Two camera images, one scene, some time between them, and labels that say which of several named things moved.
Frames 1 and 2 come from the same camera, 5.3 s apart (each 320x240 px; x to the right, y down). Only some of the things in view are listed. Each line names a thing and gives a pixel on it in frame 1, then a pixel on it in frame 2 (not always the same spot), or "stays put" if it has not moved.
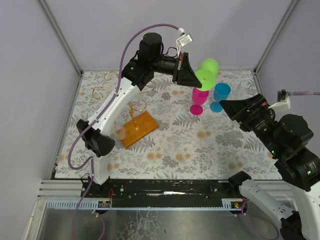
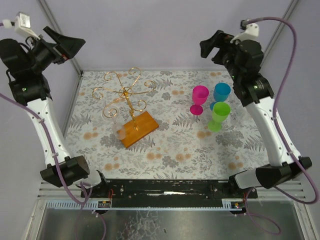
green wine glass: (207, 71) to (220, 113)
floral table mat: (175, 132) stays put
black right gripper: (250, 111) to (219, 52)
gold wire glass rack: (144, 124) stays put
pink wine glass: (199, 97) stays put
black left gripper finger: (187, 75) to (68, 46)
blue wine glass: (221, 92) stays put
